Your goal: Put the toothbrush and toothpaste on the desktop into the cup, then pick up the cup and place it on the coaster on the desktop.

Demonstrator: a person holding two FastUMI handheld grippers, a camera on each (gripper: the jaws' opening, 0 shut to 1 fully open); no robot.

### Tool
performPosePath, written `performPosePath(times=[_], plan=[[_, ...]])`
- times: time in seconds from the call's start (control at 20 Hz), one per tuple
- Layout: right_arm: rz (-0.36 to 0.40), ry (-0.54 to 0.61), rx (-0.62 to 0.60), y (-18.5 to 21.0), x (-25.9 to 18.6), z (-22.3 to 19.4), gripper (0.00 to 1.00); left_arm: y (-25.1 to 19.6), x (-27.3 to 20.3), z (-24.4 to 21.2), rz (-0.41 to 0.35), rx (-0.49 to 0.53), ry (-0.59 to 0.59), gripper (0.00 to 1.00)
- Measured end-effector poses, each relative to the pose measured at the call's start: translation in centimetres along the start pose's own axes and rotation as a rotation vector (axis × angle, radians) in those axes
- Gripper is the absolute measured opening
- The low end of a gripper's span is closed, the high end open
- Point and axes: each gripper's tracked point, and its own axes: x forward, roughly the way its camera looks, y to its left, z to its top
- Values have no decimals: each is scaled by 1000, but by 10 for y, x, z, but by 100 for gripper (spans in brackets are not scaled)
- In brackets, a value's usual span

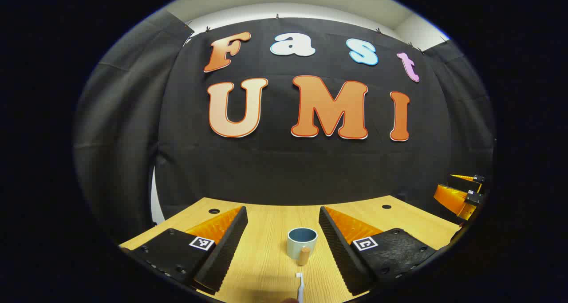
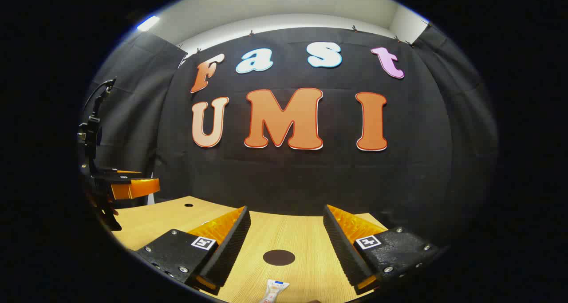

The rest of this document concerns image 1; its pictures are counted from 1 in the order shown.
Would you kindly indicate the dark grey curtain panel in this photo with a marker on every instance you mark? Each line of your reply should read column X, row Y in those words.
column 120, row 139
column 466, row 130

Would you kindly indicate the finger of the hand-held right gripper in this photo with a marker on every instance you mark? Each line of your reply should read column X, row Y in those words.
column 450, row 198
column 466, row 181

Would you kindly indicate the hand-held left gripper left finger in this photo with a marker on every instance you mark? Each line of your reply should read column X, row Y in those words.
column 228, row 249

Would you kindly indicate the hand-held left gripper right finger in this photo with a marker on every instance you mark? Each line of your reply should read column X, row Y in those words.
column 339, row 254

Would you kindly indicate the wooden desktop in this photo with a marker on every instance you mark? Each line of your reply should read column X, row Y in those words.
column 270, row 258

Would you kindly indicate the white toothbrush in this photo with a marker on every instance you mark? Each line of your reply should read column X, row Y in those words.
column 300, row 286

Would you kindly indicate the black backdrop cloth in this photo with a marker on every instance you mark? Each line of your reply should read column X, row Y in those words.
column 284, row 170

